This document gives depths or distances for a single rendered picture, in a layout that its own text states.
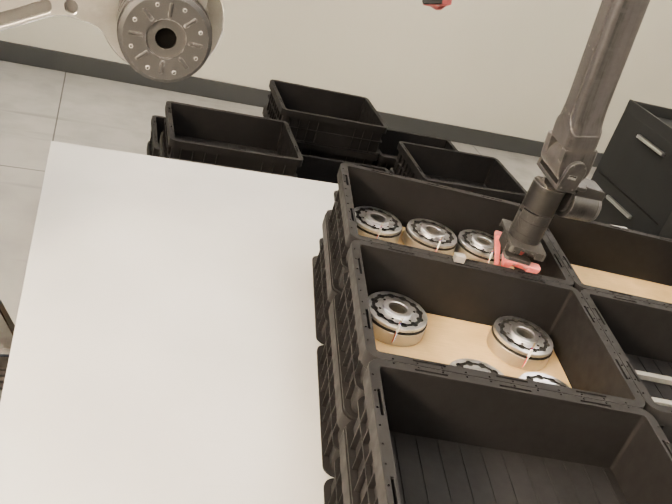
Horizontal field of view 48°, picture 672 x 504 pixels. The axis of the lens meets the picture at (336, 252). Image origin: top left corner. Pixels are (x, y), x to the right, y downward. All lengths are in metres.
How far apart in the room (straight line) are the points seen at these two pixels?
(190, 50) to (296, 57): 3.11
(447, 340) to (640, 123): 1.88
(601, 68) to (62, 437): 0.92
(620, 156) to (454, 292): 1.84
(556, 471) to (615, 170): 2.06
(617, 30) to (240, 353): 0.76
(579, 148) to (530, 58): 3.55
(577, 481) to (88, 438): 0.66
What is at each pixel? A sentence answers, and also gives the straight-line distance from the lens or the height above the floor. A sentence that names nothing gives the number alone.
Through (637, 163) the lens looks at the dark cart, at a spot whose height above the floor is 0.73.
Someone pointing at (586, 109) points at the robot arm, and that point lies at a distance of 1.23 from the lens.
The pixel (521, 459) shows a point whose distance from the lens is 1.08.
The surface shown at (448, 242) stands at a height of 0.86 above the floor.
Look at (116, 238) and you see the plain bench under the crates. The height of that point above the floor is 0.70.
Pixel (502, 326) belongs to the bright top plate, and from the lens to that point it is 1.28.
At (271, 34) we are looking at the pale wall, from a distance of 4.25.
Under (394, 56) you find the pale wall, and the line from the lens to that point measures 4.45.
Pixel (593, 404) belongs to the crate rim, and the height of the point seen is 0.93.
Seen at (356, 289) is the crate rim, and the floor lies 0.93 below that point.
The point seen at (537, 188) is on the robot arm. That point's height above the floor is 1.06.
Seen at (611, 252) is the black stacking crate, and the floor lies 0.88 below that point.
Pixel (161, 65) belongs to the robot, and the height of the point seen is 1.09.
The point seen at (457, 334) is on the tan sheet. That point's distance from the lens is 1.26.
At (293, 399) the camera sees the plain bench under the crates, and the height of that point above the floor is 0.70.
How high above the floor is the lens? 1.48
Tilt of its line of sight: 29 degrees down
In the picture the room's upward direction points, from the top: 18 degrees clockwise
